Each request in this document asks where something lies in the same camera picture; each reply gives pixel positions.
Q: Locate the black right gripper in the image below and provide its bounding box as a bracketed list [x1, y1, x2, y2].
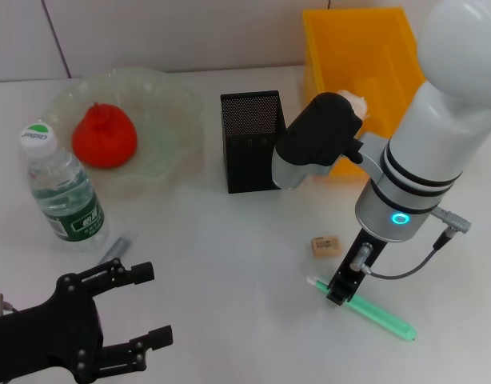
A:
[326, 227, 389, 308]

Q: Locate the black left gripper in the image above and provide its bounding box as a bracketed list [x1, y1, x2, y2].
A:
[0, 258, 174, 384]

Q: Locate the mint green pen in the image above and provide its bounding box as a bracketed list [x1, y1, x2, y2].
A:
[306, 274, 417, 342]

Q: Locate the small tan eraser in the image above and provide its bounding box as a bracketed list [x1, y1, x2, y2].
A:
[311, 235, 345, 259]

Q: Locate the clear water bottle green label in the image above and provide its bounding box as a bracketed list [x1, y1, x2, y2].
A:
[19, 118, 110, 253]

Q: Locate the red-orange fruit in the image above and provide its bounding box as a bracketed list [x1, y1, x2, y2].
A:
[71, 102, 138, 169]

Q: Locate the white paper ball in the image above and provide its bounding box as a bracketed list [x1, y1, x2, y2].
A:
[337, 90, 369, 119]

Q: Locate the grey marker pen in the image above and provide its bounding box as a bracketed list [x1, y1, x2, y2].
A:
[97, 236, 133, 265]

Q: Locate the black mesh pen holder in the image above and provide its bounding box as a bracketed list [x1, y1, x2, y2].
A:
[219, 90, 289, 194]

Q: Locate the pale green glass fruit plate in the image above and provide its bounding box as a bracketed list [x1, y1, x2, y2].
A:
[39, 67, 206, 197]

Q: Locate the yellow plastic bin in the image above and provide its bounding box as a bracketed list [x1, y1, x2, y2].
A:
[301, 6, 429, 179]

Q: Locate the right gripper cable with plugs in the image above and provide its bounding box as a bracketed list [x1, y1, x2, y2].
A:
[350, 206, 473, 280]

